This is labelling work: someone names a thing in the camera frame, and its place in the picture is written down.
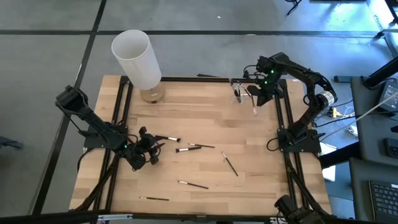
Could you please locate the white paper sheet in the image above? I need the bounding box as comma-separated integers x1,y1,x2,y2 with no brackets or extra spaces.
319,142,337,182

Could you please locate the flat-head black makeup brush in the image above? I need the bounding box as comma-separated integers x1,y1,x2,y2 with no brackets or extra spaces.
239,83,251,98

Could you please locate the white cylindrical cup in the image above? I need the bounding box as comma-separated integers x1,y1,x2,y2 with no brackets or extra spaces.
111,29,166,105

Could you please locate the black chair base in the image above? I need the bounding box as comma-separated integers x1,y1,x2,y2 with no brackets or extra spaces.
285,0,303,16

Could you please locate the black floor stand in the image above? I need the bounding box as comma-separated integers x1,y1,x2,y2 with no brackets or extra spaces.
373,0,398,40

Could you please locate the silver metal bracket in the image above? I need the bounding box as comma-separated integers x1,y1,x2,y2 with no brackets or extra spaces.
97,213,134,222

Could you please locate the grey desk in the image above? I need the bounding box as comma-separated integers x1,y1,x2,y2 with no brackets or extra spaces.
348,157,398,224
350,76,398,166

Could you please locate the fluffy white-tip makeup brush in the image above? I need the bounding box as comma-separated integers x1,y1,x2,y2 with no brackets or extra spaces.
154,134,182,143

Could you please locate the black keyboard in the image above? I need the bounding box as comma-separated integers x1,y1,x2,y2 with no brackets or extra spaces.
369,180,398,223

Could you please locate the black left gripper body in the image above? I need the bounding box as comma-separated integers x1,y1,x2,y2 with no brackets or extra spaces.
130,136,152,171

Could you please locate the black desk device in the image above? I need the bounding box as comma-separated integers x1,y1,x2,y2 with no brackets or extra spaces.
383,138,398,159

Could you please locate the tiny-head thin makeup brush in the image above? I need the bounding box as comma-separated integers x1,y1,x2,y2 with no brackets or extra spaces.
138,195,170,202

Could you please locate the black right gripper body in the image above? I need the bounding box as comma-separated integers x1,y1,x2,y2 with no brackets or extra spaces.
260,73,280,102

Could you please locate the pale-head black makeup brush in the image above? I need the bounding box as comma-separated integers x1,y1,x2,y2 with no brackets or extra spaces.
247,88,258,116

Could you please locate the clear acrylic organizer container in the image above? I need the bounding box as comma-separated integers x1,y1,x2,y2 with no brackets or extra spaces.
230,81,253,105

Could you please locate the long-ferrule black makeup brush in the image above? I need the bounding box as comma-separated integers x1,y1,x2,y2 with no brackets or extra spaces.
177,179,210,190

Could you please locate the white cable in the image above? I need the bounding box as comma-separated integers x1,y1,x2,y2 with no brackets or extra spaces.
320,91,398,141

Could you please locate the dark floor object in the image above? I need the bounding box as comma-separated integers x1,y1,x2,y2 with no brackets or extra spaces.
0,135,24,150

